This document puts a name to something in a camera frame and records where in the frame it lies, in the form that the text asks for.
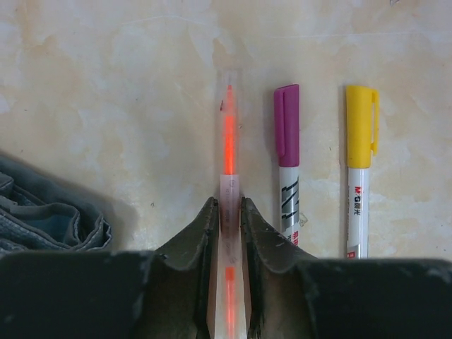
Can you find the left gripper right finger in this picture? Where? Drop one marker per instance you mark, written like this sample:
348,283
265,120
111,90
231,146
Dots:
274,295

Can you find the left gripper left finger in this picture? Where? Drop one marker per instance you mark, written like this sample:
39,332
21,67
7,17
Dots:
188,278

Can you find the orange pen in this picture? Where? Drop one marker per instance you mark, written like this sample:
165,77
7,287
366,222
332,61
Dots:
230,313

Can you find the magenta marker pen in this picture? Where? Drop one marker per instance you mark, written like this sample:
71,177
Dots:
286,121

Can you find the white pen yellow end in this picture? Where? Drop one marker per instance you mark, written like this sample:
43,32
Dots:
362,129

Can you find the folded grey beige cloth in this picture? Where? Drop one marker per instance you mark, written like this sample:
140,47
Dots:
37,214

